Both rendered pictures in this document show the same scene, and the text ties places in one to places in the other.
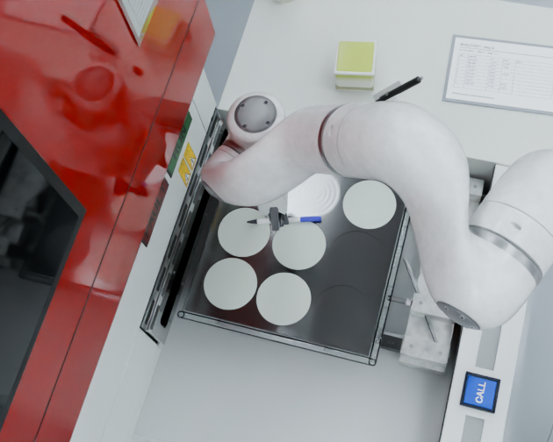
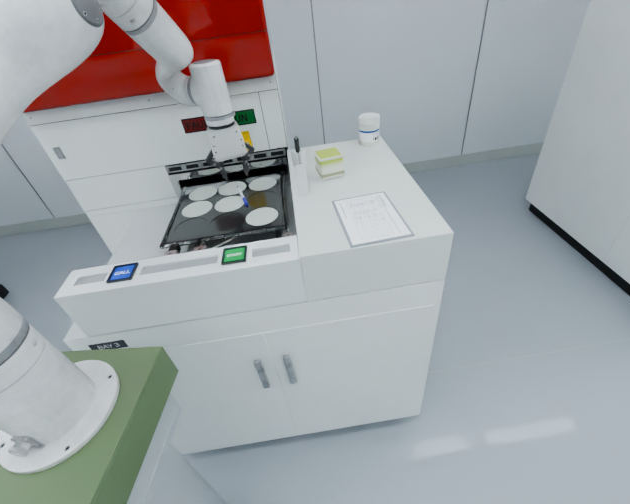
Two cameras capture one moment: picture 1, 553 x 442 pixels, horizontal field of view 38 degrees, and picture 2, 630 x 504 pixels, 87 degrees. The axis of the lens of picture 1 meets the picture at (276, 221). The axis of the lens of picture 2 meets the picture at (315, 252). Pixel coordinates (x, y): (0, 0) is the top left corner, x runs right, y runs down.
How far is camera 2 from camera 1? 1.33 m
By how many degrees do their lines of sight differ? 42
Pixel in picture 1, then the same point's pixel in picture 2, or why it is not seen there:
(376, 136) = not seen: outside the picture
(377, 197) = (267, 217)
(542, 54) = (398, 226)
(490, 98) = (345, 216)
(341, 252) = (228, 216)
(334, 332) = (178, 228)
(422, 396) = not seen: hidden behind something
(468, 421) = (104, 275)
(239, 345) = not seen: hidden behind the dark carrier
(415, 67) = (349, 187)
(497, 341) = (161, 272)
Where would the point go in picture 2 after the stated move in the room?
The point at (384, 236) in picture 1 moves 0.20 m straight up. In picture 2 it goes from (242, 226) to (223, 162)
